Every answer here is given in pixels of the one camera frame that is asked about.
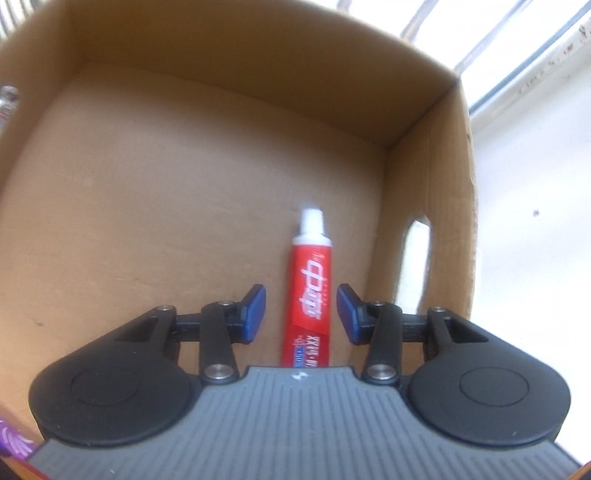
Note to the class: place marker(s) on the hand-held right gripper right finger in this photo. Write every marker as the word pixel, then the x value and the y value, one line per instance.
pixel 348 314

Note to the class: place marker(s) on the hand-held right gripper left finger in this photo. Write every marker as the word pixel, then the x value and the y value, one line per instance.
pixel 255 314

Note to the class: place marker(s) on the red toothpaste tube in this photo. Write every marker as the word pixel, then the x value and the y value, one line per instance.
pixel 309 295

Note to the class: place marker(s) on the brown cardboard box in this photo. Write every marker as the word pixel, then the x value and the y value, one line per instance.
pixel 161 194

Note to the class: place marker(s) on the purple patterned packet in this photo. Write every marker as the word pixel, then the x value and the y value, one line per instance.
pixel 14 441

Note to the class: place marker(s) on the metal window grille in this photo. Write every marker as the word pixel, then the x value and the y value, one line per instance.
pixel 531 50

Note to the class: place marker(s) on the shiny metal object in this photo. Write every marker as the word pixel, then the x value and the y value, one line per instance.
pixel 7 106

